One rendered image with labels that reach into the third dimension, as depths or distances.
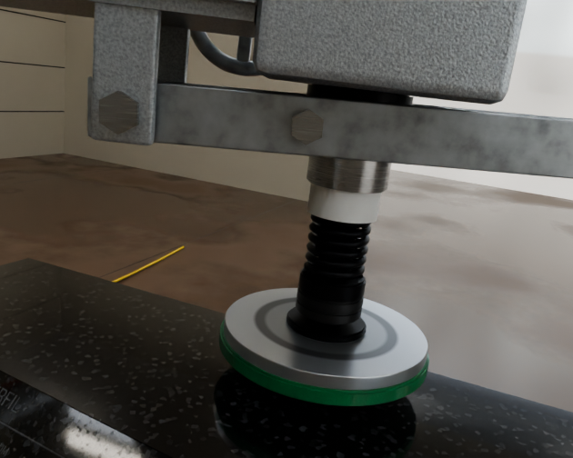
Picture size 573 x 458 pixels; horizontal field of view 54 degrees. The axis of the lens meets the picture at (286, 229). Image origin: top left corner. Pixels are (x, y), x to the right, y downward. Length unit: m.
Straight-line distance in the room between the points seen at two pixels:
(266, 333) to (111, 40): 0.30
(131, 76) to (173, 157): 5.84
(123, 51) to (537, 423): 0.52
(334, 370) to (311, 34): 0.28
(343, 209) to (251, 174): 5.33
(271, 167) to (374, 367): 5.26
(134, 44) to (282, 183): 5.27
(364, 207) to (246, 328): 0.17
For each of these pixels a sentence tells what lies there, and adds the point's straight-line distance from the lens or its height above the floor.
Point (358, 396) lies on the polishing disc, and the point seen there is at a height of 0.86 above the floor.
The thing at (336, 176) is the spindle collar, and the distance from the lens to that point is 0.52.
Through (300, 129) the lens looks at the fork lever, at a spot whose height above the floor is 1.08.
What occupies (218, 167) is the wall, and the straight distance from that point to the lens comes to 6.02.
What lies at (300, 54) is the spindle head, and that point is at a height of 1.14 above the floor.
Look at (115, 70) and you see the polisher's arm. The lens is 0.47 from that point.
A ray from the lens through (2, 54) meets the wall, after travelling 6.60.
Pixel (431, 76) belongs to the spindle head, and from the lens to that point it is 0.45.
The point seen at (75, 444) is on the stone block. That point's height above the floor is 0.80.
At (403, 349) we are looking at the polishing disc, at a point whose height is 0.88.
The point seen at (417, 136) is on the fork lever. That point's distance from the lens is 0.50.
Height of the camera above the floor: 1.12
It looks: 15 degrees down
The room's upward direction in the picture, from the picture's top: 7 degrees clockwise
